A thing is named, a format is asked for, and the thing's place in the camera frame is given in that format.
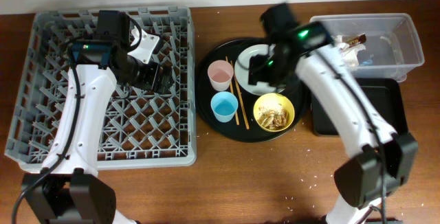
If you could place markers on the black rectangular food tray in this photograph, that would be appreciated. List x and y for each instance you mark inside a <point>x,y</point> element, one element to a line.
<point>385,96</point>

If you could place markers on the yellow bowl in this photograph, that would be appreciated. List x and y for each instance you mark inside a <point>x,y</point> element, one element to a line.
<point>270,99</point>

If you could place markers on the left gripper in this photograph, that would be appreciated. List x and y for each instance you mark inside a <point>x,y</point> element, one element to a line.
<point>150,80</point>

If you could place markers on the white paper napkin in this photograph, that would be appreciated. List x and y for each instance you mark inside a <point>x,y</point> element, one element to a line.
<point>348,53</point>

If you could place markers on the gold foil snack wrapper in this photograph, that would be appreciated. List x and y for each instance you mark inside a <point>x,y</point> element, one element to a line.
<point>356,40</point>

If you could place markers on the food scraps and rice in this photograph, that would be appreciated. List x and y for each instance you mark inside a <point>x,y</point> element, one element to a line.
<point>273,118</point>

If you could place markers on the clear plastic waste bin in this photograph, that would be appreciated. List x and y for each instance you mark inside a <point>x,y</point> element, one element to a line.
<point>392,43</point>

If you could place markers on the round black serving tray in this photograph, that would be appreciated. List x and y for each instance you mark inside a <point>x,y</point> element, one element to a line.
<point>299,96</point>

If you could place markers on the grey plastic dishwasher rack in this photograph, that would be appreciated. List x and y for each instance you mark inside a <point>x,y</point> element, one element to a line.
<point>141,129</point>

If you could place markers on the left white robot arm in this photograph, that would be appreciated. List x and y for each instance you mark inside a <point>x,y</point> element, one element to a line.
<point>67,189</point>

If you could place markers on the wooden chopstick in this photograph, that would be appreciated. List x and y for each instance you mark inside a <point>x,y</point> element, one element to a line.
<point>245,118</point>
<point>232,92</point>

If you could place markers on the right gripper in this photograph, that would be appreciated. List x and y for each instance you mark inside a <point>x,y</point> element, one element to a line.
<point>260,69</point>

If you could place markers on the light blue plastic cup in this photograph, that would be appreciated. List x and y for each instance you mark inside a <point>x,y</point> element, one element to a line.
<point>224,105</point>

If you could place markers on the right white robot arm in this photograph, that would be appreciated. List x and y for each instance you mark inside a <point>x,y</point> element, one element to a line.
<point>380,159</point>

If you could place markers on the pink plastic cup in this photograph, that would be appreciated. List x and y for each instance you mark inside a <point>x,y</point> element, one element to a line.
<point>220,74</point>

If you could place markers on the grey round plate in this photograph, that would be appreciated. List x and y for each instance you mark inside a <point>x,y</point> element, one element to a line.
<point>241,71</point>

